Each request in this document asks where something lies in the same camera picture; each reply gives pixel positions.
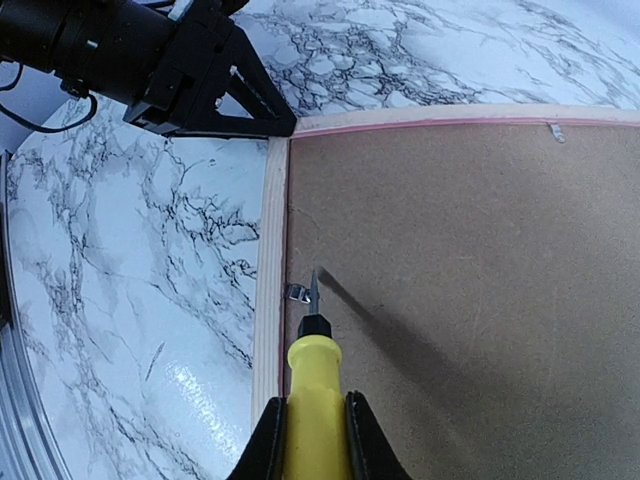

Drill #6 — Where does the yellow handled screwdriver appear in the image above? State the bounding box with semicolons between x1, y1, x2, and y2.
284;274;352;479

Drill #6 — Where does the pink photo frame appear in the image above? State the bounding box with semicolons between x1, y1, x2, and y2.
251;104;639;427

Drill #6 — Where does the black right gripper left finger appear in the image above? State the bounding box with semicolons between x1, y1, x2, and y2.
227;397;287;480

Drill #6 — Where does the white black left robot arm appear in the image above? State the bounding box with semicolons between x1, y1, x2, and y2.
1;1;297;139

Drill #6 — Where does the metal frame retaining clip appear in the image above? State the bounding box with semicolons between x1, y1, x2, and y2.
285;283;312;304

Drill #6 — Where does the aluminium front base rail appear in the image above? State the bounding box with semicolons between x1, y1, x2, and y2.
1;151;71;479

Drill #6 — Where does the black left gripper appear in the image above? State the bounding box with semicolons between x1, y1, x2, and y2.
124;1;297;139

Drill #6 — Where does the brown frame backing board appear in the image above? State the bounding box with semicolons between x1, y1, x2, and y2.
287;124;639;479

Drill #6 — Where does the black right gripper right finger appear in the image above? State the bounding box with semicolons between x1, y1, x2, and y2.
345;391;411;480

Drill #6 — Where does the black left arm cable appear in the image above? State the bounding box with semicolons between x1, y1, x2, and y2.
0;59;99;135

